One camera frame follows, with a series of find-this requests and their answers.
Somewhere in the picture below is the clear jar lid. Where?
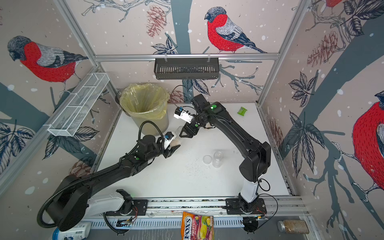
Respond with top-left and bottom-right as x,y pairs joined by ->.
203,155 -> 213,165

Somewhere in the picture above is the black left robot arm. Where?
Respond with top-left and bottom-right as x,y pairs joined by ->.
37,132 -> 179,231

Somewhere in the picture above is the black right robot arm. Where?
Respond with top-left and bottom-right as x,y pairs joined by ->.
180,97 -> 272,203

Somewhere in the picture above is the green snack packet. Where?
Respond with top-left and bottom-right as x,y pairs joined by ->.
238,107 -> 248,117

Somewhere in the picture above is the bin with yellow bag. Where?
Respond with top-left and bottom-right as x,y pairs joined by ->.
119,84 -> 170,136

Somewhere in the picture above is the black hanging basket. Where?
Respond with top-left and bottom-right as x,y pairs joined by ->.
154,57 -> 220,80

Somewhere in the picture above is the Fox's candy bag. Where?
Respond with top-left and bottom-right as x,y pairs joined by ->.
181,212 -> 215,240

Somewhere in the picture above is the white blue-lid container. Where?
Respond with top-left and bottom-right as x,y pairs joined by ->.
52,222 -> 92,240

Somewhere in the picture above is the grain-filled jar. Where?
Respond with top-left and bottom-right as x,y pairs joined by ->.
277,220 -> 310,234

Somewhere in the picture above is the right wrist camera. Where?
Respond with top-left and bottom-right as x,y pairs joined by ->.
174,94 -> 213,122

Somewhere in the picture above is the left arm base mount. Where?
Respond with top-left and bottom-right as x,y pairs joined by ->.
106,189 -> 149,217

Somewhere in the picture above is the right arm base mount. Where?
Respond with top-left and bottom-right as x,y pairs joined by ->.
223,196 -> 267,215

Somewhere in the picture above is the white wire shelf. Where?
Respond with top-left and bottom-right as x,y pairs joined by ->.
48,73 -> 110,137

